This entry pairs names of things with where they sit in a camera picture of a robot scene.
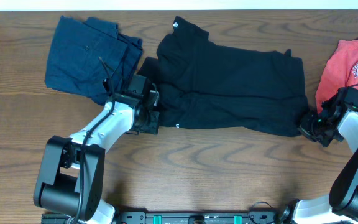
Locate red printed t-shirt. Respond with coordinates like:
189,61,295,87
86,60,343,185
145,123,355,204
315,39,358,114

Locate folded navy blue trousers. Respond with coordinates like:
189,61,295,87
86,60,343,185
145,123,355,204
45,16,143,105

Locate black t-shirt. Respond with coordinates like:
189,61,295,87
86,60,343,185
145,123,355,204
139,17,309,137

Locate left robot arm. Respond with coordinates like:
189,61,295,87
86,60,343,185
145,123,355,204
33,90,160,223

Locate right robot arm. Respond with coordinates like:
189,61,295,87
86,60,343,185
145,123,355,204
278,86,358,223

